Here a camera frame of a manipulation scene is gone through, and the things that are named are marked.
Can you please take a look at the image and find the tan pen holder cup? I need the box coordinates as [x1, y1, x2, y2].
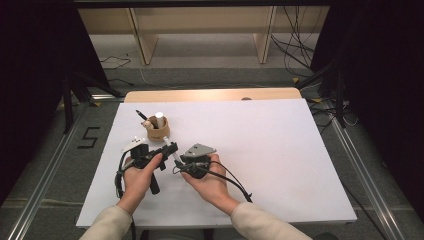
[140, 115, 171, 143]

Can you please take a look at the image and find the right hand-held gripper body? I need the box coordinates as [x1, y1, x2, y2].
[179, 143, 218, 180]

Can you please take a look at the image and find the aluminium floor rail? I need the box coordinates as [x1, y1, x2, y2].
[6, 101, 88, 240]
[328, 99, 407, 240]

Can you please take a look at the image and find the black pen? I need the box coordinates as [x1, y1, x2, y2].
[135, 109, 159, 130]

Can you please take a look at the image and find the white board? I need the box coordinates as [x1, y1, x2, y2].
[75, 98, 358, 230]

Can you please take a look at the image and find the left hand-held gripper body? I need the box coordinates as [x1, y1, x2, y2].
[121, 135, 162, 196]

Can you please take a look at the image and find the hand-held gripper cable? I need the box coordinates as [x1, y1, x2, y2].
[114, 151, 138, 240]
[207, 160, 254, 204]

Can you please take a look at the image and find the light wooden desk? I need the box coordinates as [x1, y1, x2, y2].
[77, 5, 332, 66]

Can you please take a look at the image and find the short aluminium rail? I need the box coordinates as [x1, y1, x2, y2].
[89, 94, 126, 102]

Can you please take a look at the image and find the white tube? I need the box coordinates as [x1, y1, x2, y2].
[154, 111, 166, 130]

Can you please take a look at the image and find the left hand-held gripper cable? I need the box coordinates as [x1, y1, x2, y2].
[114, 151, 138, 240]

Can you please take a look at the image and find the wooden table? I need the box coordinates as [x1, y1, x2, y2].
[124, 87, 303, 104]

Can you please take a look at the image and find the person's left hand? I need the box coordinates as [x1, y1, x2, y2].
[117, 153, 164, 215]

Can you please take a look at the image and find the black tripod stand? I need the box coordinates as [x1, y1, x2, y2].
[61, 68, 125, 135]
[294, 61, 348, 129]

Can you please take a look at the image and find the white pen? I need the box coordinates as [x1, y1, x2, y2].
[162, 136, 184, 165]

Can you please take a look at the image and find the dark curtain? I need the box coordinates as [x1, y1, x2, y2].
[0, 0, 112, 206]
[310, 0, 424, 214]

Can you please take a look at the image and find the thin black floor cable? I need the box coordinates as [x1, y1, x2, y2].
[99, 55, 135, 87]

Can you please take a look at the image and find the person's right hand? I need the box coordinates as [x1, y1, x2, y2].
[181, 153, 242, 217]

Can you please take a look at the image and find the tangle of black floor cables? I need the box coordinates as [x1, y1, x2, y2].
[270, 5, 326, 78]

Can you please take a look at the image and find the right hand-held gripper cable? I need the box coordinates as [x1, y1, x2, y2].
[207, 160, 254, 204]

